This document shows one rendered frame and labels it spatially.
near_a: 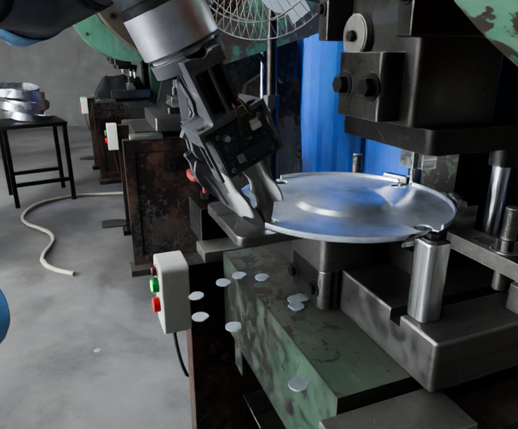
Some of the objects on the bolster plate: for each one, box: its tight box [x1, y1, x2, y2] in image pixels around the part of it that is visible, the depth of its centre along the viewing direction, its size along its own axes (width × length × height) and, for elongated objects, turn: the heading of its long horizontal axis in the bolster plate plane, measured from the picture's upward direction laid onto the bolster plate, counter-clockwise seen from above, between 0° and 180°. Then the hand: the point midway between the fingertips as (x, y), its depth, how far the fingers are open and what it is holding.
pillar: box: [481, 166, 511, 238], centre depth 61 cm, size 2×2×14 cm
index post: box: [406, 231, 451, 323], centre depth 48 cm, size 3×3×10 cm
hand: (259, 214), depth 54 cm, fingers closed
